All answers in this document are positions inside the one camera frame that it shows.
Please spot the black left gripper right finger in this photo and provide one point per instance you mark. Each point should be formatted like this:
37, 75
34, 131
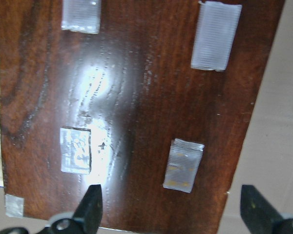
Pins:
259, 216

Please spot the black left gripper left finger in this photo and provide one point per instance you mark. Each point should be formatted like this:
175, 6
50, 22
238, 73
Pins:
89, 212

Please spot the dark wooden drawer cabinet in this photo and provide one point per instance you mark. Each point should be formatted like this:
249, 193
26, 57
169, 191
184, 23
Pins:
136, 109

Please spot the grey corner tape patch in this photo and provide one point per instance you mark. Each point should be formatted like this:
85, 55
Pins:
14, 206

